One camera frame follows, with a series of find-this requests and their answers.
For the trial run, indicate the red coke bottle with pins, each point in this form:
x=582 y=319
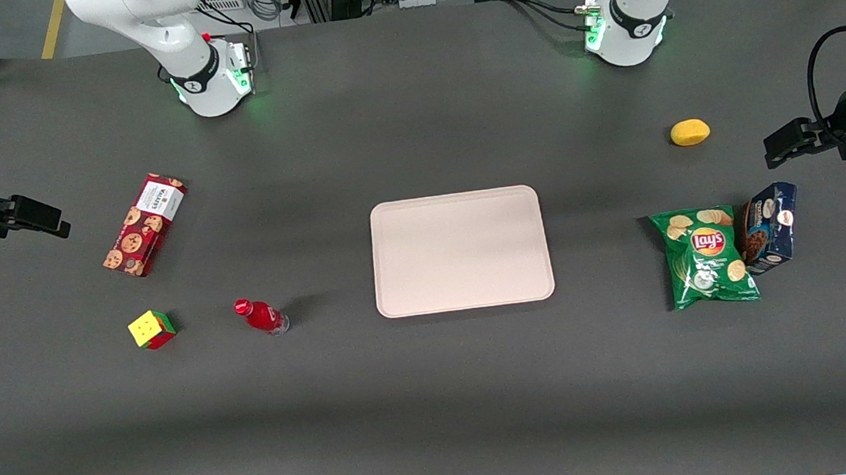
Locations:
x=260 y=315

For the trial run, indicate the green Lays chips bag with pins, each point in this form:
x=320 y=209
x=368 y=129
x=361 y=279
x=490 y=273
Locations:
x=709 y=264

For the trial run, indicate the yellow lemon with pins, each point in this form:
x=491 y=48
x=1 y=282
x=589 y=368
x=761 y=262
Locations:
x=690 y=133

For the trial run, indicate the red cookie box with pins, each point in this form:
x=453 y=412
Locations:
x=146 y=221

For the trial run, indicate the blue chocolate cookie box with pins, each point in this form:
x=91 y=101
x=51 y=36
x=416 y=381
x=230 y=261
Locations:
x=775 y=227

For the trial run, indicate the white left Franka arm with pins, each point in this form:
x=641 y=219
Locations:
x=634 y=15

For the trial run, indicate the colourful puzzle cube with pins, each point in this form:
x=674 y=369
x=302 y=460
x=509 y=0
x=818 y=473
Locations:
x=148 y=328

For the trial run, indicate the dark grey table mat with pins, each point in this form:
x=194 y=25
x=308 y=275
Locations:
x=439 y=406

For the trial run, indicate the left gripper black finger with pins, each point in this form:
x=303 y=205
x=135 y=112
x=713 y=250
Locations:
x=786 y=143
x=822 y=137

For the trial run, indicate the beige plastic tray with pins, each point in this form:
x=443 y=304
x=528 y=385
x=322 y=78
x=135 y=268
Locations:
x=461 y=251

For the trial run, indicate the yellow floor tape strip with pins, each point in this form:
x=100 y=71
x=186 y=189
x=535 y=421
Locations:
x=52 y=25

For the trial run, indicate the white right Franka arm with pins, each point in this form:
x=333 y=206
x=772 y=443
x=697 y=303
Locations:
x=179 y=44

